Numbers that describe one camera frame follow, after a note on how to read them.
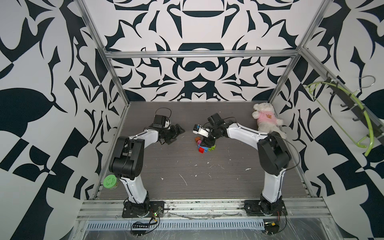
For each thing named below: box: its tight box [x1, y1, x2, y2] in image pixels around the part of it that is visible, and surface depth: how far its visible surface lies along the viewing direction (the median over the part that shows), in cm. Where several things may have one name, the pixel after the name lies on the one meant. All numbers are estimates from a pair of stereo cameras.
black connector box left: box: [130, 230, 147, 237], surface depth 70 cm
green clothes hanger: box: [304, 81, 375, 157], surface depth 56 cm
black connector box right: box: [264, 222, 280, 235], surface depth 73 cm
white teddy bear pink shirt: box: [252, 102, 287, 140], surface depth 103 cm
